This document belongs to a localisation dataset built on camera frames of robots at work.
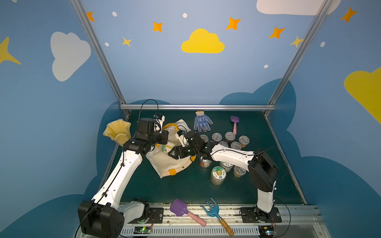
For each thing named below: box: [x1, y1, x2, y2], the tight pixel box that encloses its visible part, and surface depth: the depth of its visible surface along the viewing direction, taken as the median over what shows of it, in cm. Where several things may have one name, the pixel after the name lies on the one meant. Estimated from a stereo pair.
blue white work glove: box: [193, 110, 214, 133], surface depth 118 cm
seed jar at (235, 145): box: [230, 141, 242, 150], surface depth 98 cm
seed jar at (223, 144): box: [218, 140, 229, 148], surface depth 98 cm
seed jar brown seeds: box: [199, 134, 209, 143], surface depth 102 cm
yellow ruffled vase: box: [102, 118, 132, 147], surface depth 88 cm
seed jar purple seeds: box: [211, 132, 223, 143], surface depth 103 cm
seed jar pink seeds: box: [224, 131, 236, 146], surface depth 103 cm
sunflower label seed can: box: [210, 165, 227, 186], surface depth 83 cm
